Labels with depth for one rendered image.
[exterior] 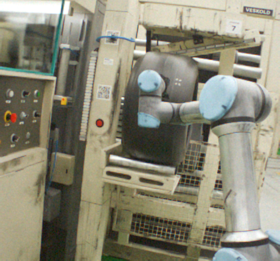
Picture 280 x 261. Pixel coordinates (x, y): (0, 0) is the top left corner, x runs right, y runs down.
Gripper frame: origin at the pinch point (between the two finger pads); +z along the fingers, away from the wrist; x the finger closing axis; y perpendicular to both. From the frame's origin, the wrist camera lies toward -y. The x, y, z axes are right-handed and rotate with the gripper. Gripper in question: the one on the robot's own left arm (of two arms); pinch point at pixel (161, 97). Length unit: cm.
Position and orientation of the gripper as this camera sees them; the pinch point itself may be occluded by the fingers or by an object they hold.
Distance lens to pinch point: 149.6
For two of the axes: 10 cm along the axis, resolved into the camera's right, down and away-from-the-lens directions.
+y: 1.7, -9.8, 0.1
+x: -9.7, -1.7, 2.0
